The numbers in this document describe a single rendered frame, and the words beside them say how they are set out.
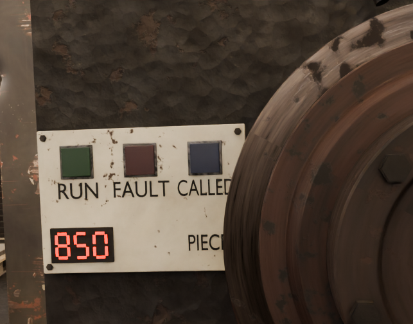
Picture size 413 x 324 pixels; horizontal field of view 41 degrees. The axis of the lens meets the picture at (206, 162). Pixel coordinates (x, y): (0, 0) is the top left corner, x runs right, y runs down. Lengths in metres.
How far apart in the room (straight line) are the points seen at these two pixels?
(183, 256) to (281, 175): 0.22
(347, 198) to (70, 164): 0.37
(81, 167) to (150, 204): 0.10
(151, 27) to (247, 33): 0.12
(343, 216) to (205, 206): 0.25
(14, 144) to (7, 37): 0.60
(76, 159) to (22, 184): 2.65
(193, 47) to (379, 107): 0.28
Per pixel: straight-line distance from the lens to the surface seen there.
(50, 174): 0.72
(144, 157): 0.68
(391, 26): 0.57
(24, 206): 3.36
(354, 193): 0.47
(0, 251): 5.62
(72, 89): 0.73
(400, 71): 0.54
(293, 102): 0.54
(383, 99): 0.52
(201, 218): 0.68
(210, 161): 0.67
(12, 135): 3.36
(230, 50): 0.70
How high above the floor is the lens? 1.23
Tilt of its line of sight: 3 degrees down
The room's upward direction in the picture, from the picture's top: 2 degrees counter-clockwise
